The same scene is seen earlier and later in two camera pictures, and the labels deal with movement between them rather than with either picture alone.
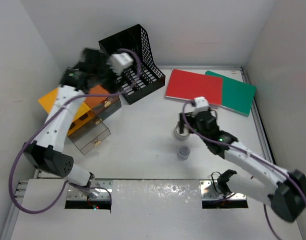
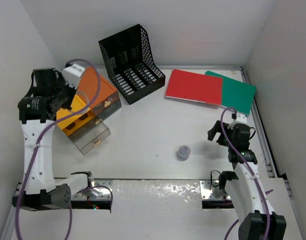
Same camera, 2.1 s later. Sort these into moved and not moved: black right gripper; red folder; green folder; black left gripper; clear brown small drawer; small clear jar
Moved: black left gripper; black right gripper
Not moved: small clear jar; clear brown small drawer; green folder; red folder
